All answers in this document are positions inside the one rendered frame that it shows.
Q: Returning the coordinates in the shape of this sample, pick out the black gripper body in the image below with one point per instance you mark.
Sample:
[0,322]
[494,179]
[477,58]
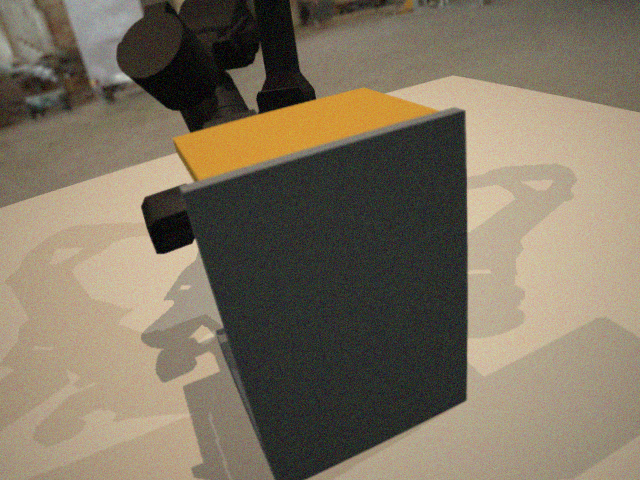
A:
[165,214]

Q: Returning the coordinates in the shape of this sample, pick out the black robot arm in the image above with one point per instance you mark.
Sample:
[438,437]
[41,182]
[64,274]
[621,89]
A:
[181,59]

